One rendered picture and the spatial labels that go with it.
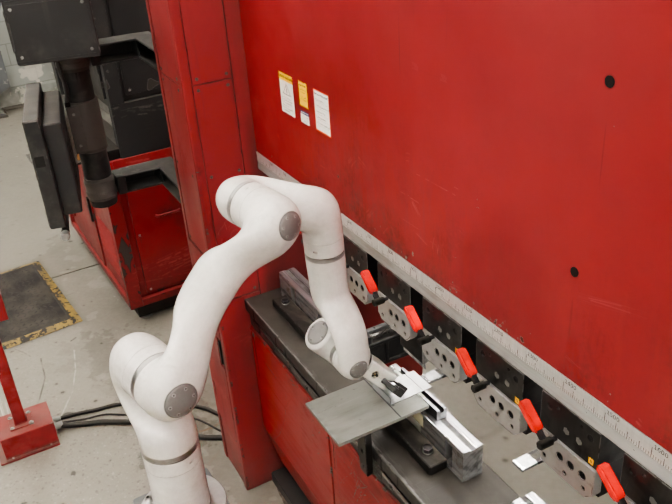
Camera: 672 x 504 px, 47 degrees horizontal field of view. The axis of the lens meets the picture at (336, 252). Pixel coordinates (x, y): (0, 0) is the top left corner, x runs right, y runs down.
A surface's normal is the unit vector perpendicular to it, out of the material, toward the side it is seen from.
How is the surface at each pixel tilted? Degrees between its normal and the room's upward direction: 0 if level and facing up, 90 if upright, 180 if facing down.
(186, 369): 64
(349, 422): 0
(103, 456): 0
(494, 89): 90
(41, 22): 90
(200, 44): 90
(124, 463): 0
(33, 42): 90
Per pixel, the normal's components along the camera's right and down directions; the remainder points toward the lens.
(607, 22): -0.87, 0.28
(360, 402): -0.06, -0.88
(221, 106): 0.48, 0.39
